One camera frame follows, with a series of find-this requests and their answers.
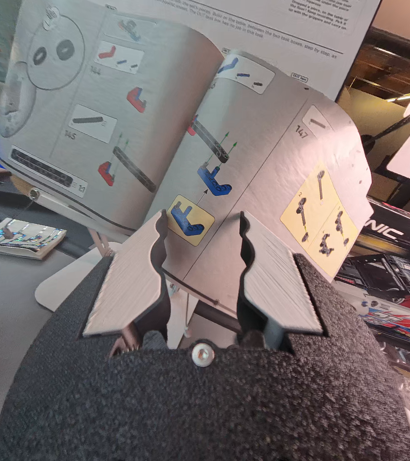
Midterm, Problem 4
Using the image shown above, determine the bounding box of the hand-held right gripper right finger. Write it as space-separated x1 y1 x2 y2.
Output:
237 211 324 348

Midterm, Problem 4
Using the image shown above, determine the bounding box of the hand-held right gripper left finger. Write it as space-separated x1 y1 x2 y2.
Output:
82 210 172 336

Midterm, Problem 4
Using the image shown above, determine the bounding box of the white book stand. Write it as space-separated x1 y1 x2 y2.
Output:
12 176 244 341

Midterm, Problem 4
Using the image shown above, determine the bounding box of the toy instruction book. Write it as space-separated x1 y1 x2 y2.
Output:
0 5 373 303

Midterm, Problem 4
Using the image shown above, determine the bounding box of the holographic sticker sheet stack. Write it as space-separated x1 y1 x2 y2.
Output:
0 217 68 261

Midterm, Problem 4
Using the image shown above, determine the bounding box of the toy set box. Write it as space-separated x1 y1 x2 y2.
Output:
335 196 410 341

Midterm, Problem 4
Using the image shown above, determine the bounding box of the white printed instruction board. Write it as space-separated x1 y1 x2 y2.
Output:
21 0 384 102

